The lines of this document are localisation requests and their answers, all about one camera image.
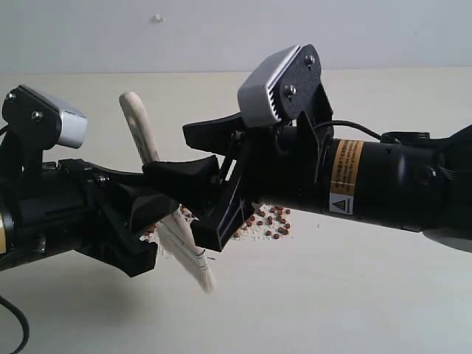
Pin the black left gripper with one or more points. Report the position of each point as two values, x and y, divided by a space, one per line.
51 208

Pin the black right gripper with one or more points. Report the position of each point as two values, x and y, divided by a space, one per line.
285 164

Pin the wide white paint brush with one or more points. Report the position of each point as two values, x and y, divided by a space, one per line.
191 257

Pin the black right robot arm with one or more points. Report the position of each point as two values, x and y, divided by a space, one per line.
400 180

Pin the brown pellets and white crumbs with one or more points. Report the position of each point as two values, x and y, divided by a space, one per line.
269 222

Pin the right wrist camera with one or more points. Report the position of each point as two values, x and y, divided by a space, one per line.
286 84

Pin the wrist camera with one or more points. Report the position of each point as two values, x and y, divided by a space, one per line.
41 120
286 84

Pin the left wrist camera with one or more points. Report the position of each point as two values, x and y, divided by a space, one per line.
41 120

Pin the white blob on wall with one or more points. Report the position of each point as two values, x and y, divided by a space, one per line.
157 18

